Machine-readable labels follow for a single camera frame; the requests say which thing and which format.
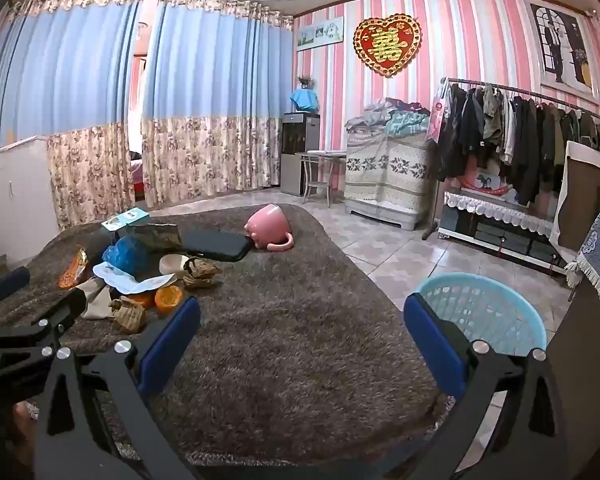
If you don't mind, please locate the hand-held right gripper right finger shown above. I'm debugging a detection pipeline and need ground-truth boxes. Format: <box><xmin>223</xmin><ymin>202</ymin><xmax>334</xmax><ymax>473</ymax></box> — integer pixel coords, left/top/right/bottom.
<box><xmin>404</xmin><ymin>292</ymin><xmax>568</xmax><ymax>480</ymax></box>

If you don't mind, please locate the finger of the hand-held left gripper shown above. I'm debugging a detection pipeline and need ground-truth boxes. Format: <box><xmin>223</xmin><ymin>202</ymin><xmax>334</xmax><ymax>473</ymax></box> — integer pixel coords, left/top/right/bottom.
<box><xmin>0</xmin><ymin>266</ymin><xmax>32</xmax><ymax>328</ymax></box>
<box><xmin>0</xmin><ymin>289</ymin><xmax>88</xmax><ymax>362</ymax></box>

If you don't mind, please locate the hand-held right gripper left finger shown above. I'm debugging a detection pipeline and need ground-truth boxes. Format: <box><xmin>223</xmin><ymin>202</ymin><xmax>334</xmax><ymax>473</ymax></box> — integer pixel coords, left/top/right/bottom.
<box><xmin>32</xmin><ymin>296</ymin><xmax>202</xmax><ymax>480</ymax></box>

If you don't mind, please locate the orange snack wrapper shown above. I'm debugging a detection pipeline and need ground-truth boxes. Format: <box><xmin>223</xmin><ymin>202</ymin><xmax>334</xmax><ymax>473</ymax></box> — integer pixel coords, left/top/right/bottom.
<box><xmin>57</xmin><ymin>246</ymin><xmax>89</xmax><ymax>290</ymax></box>

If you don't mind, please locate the orange plastic cap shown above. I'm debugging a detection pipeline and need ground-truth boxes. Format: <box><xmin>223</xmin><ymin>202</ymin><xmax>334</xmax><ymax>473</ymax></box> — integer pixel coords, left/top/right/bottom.
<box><xmin>154</xmin><ymin>286</ymin><xmax>185</xmax><ymax>316</ymax></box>

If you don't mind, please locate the light blue plastic basket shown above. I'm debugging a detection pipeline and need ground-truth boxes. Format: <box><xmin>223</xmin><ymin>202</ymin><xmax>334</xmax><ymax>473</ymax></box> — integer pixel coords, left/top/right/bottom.
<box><xmin>411</xmin><ymin>272</ymin><xmax>547</xmax><ymax>361</ymax></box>

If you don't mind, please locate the blue plastic bag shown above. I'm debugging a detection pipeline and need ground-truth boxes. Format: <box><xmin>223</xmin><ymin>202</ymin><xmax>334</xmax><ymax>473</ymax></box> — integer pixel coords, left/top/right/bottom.
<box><xmin>102</xmin><ymin>236</ymin><xmax>151</xmax><ymax>277</ymax></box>

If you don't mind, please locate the beige round bowl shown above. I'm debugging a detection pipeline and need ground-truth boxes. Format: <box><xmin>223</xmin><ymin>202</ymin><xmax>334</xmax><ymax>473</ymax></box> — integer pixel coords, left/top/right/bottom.
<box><xmin>159</xmin><ymin>254</ymin><xmax>191</xmax><ymax>276</ymax></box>

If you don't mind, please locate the dark green foil packet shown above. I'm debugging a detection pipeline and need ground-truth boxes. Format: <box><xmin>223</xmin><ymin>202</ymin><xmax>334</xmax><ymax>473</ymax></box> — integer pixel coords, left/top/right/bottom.
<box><xmin>125</xmin><ymin>223</ymin><xmax>183</xmax><ymax>256</ymax></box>

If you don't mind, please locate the person's left hand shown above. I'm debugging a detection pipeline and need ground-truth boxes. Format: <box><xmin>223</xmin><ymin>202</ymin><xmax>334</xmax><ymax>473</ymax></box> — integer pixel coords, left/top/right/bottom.
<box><xmin>11</xmin><ymin>402</ymin><xmax>40</xmax><ymax>467</ymax></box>

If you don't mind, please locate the white cabinet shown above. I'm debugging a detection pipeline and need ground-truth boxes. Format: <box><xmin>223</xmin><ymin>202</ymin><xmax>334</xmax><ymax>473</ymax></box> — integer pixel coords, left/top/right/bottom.
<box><xmin>0</xmin><ymin>134</ymin><xmax>61</xmax><ymax>271</ymax></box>

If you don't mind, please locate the black zip case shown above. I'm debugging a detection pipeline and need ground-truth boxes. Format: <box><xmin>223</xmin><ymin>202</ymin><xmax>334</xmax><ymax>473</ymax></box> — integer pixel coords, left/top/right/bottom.
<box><xmin>180</xmin><ymin>228</ymin><xmax>255</xmax><ymax>263</ymax></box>

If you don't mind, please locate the teal tissue box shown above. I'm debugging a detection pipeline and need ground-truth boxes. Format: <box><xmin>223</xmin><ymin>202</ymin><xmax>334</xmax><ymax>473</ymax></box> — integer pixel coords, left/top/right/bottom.
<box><xmin>101</xmin><ymin>207</ymin><xmax>151</xmax><ymax>233</ymax></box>

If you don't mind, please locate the brown shaggy rug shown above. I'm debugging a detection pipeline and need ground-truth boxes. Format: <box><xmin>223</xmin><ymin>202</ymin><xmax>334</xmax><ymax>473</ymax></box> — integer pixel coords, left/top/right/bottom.
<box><xmin>0</xmin><ymin>203</ymin><xmax>453</xmax><ymax>468</ymax></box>

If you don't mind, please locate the low black cabinet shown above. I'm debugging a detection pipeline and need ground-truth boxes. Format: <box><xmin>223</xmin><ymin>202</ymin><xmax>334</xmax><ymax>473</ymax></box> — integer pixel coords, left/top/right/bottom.
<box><xmin>437</xmin><ymin>192</ymin><xmax>576</xmax><ymax>276</ymax></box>

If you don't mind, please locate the grey plastic storage cabinet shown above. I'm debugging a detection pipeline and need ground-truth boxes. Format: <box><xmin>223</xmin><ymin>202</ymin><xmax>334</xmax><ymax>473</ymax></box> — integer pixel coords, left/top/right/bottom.
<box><xmin>345</xmin><ymin>197</ymin><xmax>428</xmax><ymax>232</ymax></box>

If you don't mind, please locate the white lace cloth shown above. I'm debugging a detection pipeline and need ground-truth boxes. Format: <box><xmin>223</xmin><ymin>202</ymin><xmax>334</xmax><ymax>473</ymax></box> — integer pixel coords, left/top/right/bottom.
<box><xmin>443</xmin><ymin>191</ymin><xmax>566</xmax><ymax>238</ymax></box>

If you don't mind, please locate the pink bedding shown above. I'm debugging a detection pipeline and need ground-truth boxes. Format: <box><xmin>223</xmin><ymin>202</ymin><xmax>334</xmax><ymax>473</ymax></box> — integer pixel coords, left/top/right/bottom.
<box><xmin>129</xmin><ymin>159</ymin><xmax>146</xmax><ymax>196</ymax></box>

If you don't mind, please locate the dark wooden furniture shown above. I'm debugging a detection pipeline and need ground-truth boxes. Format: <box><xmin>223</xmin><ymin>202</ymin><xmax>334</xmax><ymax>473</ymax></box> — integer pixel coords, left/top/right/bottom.
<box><xmin>545</xmin><ymin>275</ymin><xmax>600</xmax><ymax>480</ymax></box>

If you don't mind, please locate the large pink mug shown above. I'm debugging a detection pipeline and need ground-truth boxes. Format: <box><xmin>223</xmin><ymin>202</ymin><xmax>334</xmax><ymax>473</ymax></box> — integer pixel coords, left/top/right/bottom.
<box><xmin>244</xmin><ymin>203</ymin><xmax>296</xmax><ymax>251</ymax></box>

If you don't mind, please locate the pink printed box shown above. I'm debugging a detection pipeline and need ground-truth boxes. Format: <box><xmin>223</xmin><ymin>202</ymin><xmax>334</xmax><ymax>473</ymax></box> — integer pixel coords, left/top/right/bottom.
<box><xmin>455</xmin><ymin>162</ymin><xmax>516</xmax><ymax>198</ymax></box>

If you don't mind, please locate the patterned cover cloth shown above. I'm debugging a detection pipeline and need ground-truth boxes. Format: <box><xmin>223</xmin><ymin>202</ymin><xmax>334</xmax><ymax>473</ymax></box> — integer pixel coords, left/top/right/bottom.
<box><xmin>343</xmin><ymin>127</ymin><xmax>438</xmax><ymax>206</ymax></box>

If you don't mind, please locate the small metal side table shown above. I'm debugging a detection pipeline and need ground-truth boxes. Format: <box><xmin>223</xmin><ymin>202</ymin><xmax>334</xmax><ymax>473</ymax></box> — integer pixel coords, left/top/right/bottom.
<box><xmin>296</xmin><ymin>150</ymin><xmax>348</xmax><ymax>207</ymax></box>

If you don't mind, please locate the blue floral curtain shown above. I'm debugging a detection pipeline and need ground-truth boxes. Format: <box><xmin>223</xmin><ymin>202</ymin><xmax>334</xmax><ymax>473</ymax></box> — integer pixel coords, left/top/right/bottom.
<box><xmin>140</xmin><ymin>0</ymin><xmax>296</xmax><ymax>208</ymax></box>
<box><xmin>0</xmin><ymin>0</ymin><xmax>148</xmax><ymax>231</ymax></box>

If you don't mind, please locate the white-edged brown board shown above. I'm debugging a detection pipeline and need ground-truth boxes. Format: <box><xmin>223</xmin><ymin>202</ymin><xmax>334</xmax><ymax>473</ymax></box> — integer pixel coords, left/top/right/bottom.
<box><xmin>552</xmin><ymin>141</ymin><xmax>600</xmax><ymax>253</ymax></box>

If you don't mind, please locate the row of hanging clothes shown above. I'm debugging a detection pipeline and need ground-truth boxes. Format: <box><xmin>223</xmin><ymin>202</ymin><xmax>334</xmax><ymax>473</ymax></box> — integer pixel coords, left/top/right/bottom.
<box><xmin>432</xmin><ymin>82</ymin><xmax>600</xmax><ymax>206</ymax></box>

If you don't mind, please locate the grey water dispenser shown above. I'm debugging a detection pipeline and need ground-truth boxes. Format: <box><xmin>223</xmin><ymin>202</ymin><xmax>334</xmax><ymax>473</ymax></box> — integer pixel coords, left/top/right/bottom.
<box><xmin>280</xmin><ymin>111</ymin><xmax>322</xmax><ymax>197</ymax></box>

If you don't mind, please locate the pink hanging bag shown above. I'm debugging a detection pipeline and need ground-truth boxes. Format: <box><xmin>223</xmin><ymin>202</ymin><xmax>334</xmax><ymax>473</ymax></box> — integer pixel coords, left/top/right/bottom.
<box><xmin>425</xmin><ymin>82</ymin><xmax>453</xmax><ymax>143</ymax></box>

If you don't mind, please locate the pile of clothes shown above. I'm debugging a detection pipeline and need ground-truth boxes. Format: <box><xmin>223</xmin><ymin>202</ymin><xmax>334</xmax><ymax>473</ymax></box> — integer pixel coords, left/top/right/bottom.
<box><xmin>345</xmin><ymin>97</ymin><xmax>433</xmax><ymax>136</ymax></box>

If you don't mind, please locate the metal clothes rack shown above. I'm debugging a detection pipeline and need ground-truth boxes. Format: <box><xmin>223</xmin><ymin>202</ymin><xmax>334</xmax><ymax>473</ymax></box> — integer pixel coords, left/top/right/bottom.
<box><xmin>422</xmin><ymin>77</ymin><xmax>600</xmax><ymax>242</ymax></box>

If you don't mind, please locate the blue cloth bottle cover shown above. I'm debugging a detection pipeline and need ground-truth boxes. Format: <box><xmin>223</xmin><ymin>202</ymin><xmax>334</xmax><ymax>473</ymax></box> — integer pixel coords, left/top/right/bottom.
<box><xmin>290</xmin><ymin>88</ymin><xmax>320</xmax><ymax>113</ymax></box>

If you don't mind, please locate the red heart wall decoration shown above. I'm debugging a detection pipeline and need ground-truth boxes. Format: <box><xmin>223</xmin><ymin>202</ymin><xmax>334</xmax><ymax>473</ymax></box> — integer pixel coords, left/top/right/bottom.
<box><xmin>353</xmin><ymin>14</ymin><xmax>424</xmax><ymax>79</ymax></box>

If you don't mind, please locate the window figure wall poster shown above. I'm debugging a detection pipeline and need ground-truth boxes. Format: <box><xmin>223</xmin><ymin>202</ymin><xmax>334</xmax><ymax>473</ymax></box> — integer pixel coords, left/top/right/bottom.
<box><xmin>529</xmin><ymin>2</ymin><xmax>600</xmax><ymax>98</ymax></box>

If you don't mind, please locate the long wall picture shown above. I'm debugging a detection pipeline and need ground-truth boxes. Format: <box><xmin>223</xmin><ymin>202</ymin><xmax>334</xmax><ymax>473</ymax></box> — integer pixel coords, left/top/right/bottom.
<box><xmin>296</xmin><ymin>16</ymin><xmax>345</xmax><ymax>52</ymax></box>

